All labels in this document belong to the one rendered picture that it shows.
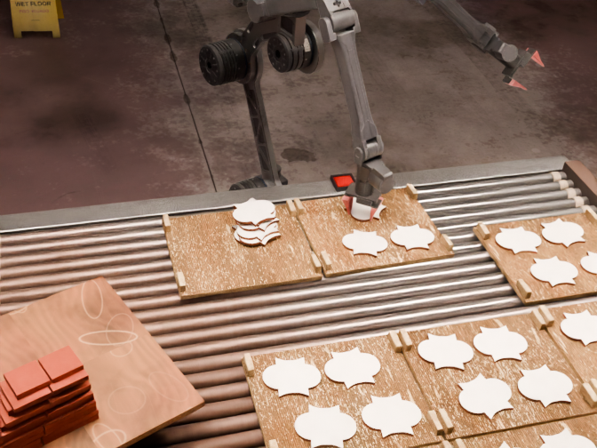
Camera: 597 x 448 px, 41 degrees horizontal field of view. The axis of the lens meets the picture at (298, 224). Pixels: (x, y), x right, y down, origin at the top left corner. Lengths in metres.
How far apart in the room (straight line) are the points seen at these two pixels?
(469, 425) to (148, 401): 0.76
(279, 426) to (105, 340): 0.46
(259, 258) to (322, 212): 0.30
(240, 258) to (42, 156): 2.37
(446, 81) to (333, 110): 0.90
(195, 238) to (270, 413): 0.68
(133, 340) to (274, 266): 0.54
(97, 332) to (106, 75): 3.43
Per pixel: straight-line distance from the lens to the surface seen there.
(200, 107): 4.92
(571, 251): 2.61
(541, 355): 2.23
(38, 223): 2.56
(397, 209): 2.60
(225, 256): 2.35
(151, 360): 1.93
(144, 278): 2.32
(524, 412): 2.09
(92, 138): 4.66
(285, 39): 2.98
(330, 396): 2.00
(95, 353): 1.96
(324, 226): 2.49
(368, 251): 2.40
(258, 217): 2.40
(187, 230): 2.45
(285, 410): 1.97
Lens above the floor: 2.47
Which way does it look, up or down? 38 degrees down
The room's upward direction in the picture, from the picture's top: 5 degrees clockwise
